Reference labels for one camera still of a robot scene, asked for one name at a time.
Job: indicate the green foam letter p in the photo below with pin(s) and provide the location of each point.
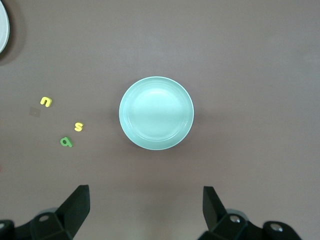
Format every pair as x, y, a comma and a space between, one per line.
70, 143

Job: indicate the beige round plate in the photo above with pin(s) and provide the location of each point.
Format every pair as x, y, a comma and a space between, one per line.
3, 25

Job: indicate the yellow foam letter s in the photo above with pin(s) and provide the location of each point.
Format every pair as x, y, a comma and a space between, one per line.
78, 126

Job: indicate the yellow foam letter u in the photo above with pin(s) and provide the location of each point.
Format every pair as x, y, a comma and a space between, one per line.
45, 99

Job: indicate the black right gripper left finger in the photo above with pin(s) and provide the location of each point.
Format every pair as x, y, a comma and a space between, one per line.
72, 212

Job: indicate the green round plate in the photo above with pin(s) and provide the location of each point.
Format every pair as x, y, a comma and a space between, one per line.
156, 113

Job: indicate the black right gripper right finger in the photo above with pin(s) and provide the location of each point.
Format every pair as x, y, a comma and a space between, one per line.
217, 217

